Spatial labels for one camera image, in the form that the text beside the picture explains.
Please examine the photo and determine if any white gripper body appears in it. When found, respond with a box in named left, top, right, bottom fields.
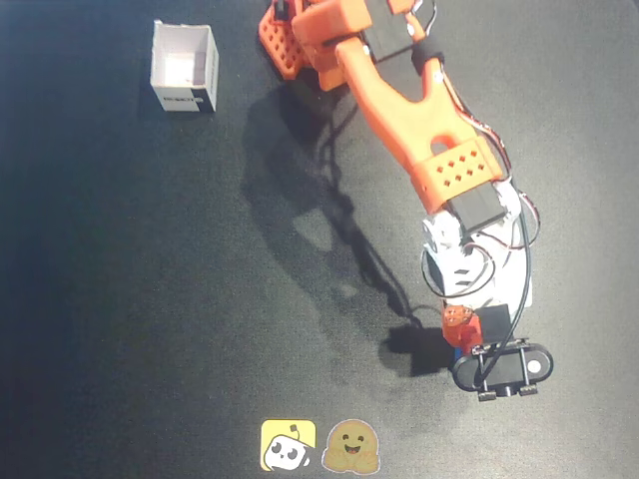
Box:
left=421, top=182, right=534, bottom=345

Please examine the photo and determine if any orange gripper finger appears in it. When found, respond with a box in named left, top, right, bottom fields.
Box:
left=442, top=304, right=478, bottom=348

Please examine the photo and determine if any hugging face emoji sticker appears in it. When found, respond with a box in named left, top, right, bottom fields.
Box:
left=320, top=418, right=382, bottom=475

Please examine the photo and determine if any yellow robot sticker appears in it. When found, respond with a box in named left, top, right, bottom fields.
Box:
left=259, top=418, right=319, bottom=473

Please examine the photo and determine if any white cardboard box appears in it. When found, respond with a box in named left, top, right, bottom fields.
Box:
left=149, top=19, right=221, bottom=114

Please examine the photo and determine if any black camera cable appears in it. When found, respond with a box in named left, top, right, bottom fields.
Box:
left=476, top=197, right=533, bottom=393

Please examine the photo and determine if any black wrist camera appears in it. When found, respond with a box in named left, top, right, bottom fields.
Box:
left=451, top=336, right=555, bottom=403

